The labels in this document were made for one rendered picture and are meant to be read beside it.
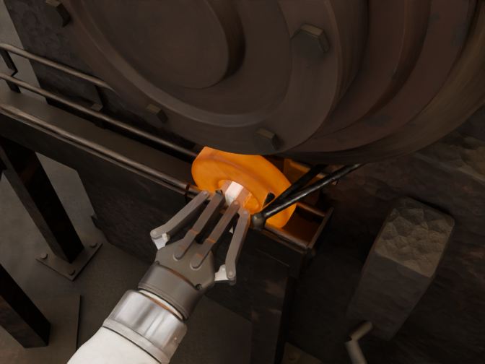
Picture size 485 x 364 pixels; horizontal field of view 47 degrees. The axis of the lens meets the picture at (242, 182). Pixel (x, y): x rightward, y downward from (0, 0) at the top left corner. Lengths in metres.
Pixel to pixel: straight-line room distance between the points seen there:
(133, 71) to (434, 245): 0.41
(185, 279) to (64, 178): 1.13
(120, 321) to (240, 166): 0.24
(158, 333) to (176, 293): 0.05
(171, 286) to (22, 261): 1.02
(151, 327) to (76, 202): 1.08
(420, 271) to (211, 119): 0.32
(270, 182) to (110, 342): 0.27
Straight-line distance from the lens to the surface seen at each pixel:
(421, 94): 0.46
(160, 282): 0.68
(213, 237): 0.72
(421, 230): 0.71
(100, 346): 0.66
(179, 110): 0.51
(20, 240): 1.69
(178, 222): 0.73
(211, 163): 0.74
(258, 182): 0.72
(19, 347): 1.56
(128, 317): 0.66
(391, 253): 0.69
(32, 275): 1.63
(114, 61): 0.52
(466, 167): 0.69
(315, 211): 0.81
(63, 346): 1.52
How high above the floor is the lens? 1.39
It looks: 56 degrees down
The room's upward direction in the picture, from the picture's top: straight up
